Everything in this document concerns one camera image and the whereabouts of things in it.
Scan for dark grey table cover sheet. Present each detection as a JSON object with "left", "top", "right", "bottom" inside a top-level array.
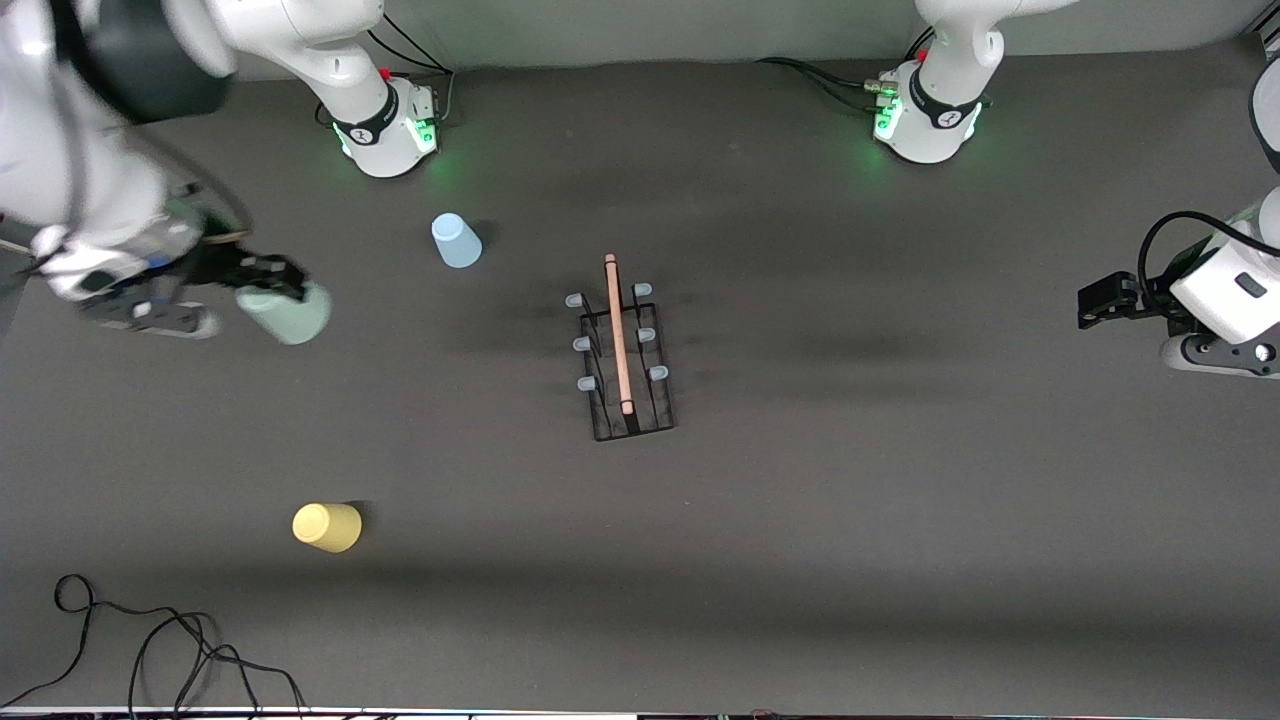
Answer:
[{"left": 0, "top": 45, "right": 1280, "bottom": 713}]

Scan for black right arm base cables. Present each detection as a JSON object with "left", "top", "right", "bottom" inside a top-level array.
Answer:
[{"left": 365, "top": 8, "right": 458, "bottom": 129}]

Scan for light blue plastic cup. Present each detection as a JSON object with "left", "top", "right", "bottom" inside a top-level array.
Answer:
[{"left": 431, "top": 212, "right": 483, "bottom": 269}]

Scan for black wire cup holder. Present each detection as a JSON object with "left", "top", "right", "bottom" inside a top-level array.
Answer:
[{"left": 565, "top": 253, "right": 678, "bottom": 443}]

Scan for pale green plastic cup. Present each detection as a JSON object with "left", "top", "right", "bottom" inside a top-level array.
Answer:
[{"left": 236, "top": 280, "right": 332, "bottom": 346}]

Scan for black left arm base cables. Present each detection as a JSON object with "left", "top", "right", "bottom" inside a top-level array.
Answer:
[{"left": 755, "top": 57, "right": 901, "bottom": 113}]

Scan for black arm base cables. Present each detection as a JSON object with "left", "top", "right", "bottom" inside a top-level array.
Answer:
[
  {"left": 365, "top": 8, "right": 458, "bottom": 129},
  {"left": 755, "top": 57, "right": 901, "bottom": 113}
]

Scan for black loose floor cable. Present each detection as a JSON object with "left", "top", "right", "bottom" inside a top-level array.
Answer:
[
  {"left": 0, "top": 573, "right": 241, "bottom": 709},
  {"left": 128, "top": 610, "right": 307, "bottom": 717}
]

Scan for yellow plastic cup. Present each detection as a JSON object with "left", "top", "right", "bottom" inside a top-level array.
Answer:
[{"left": 292, "top": 502, "right": 363, "bottom": 554}]

